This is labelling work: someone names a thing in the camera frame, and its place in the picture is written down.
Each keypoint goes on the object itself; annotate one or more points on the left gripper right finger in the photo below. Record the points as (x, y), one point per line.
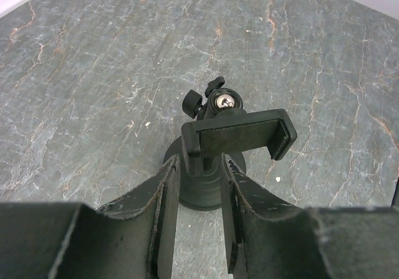
(264, 235)

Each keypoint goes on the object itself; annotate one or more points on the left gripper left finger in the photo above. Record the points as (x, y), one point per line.
(141, 226)

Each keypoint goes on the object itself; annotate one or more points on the black phone stand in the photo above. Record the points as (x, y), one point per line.
(220, 125)

